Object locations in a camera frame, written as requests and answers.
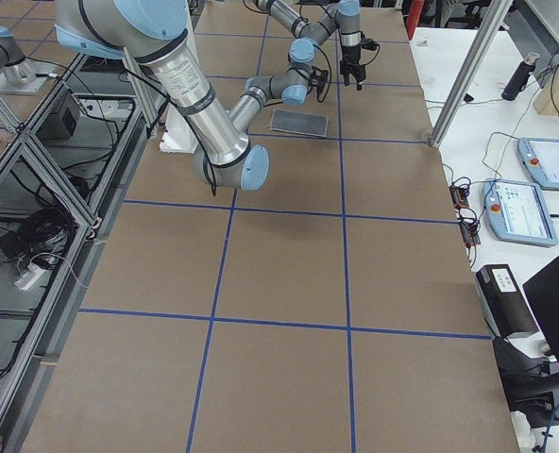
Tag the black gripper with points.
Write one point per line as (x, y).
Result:
(349, 56)
(313, 78)

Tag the pink and grey towel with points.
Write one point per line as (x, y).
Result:
(299, 123)

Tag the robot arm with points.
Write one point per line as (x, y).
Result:
(155, 34)
(342, 18)

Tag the black water bottle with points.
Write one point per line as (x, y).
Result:
(518, 81)

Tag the near teach pendant tablet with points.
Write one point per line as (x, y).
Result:
(517, 212)

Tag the teach pendant tablet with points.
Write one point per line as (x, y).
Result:
(517, 212)
(540, 157)

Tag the far teach pendant tablet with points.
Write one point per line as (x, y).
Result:
(540, 157)

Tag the brown and black box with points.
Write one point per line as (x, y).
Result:
(504, 305)

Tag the aluminium frame post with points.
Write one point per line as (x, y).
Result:
(472, 62)

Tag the aluminium frame rack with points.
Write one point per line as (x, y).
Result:
(69, 143)

